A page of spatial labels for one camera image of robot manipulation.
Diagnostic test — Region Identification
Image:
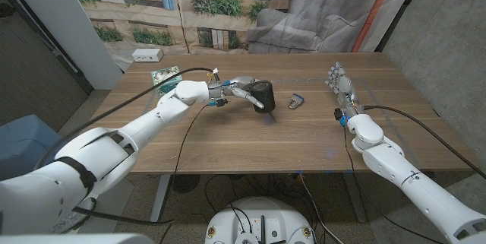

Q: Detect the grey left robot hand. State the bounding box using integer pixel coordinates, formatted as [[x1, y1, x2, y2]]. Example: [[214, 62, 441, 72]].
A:
[[207, 75, 266, 110]]

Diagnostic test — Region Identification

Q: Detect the black cylindrical speaker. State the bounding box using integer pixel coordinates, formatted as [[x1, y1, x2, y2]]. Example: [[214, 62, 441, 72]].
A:
[[249, 80, 277, 123]]

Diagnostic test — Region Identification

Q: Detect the grey table leg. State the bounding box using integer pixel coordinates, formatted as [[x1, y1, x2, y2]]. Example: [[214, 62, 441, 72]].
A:
[[343, 171, 368, 224]]

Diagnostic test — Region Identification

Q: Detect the thin black left wrist cable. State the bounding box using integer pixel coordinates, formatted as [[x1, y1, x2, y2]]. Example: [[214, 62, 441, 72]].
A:
[[172, 99, 229, 179]]

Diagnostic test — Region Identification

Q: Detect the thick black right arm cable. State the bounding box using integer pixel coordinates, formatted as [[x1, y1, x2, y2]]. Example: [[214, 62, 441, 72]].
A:
[[363, 105, 486, 179]]

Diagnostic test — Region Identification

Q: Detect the white table leg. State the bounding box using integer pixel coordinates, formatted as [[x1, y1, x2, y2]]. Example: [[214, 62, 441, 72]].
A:
[[150, 174, 172, 224]]

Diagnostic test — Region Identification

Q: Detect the white pillar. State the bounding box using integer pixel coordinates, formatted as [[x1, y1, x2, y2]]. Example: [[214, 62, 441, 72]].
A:
[[2, 0, 125, 91]]

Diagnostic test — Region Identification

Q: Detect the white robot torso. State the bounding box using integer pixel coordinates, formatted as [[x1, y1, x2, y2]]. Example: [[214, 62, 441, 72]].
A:
[[0, 232, 155, 244]]

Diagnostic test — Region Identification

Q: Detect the green patterned tissue box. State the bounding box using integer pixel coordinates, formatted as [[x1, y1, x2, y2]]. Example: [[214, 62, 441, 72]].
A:
[[150, 65, 183, 97]]

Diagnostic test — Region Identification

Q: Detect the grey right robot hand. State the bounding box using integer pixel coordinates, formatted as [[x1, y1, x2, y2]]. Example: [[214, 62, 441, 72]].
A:
[[325, 61, 361, 118]]

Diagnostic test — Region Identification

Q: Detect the blue bin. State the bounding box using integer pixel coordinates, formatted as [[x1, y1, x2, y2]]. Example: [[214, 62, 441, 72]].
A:
[[0, 113, 62, 180]]

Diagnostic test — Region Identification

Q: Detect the grey floor cable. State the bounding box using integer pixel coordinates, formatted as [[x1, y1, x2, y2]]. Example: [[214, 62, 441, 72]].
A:
[[299, 173, 345, 244]]

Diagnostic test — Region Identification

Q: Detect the black round floor object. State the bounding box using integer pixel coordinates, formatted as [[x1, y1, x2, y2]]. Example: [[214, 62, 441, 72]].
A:
[[170, 174, 201, 194]]

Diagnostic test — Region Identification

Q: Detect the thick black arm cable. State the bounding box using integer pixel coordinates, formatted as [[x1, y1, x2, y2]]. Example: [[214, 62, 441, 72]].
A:
[[36, 67, 217, 169], [363, 105, 486, 179]]

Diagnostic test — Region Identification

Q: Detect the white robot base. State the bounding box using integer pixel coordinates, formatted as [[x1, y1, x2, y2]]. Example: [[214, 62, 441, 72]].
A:
[[204, 197, 315, 244]]

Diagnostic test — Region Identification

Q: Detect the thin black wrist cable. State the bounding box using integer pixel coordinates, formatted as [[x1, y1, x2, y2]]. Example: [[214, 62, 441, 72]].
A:
[[172, 99, 229, 179], [333, 107, 358, 175]]

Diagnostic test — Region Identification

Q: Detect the white power strip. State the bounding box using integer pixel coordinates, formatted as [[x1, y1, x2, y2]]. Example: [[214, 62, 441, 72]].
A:
[[131, 48, 164, 63]]

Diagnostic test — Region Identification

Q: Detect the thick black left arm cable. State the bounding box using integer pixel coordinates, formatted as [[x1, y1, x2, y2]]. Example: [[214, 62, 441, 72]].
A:
[[36, 67, 217, 169]]

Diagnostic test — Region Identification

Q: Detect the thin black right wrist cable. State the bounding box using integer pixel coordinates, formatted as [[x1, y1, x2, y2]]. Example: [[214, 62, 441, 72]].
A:
[[333, 107, 358, 175]]

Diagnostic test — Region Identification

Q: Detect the printed building backdrop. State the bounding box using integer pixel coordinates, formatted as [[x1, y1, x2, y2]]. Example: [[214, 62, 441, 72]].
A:
[[62, 0, 424, 72]]

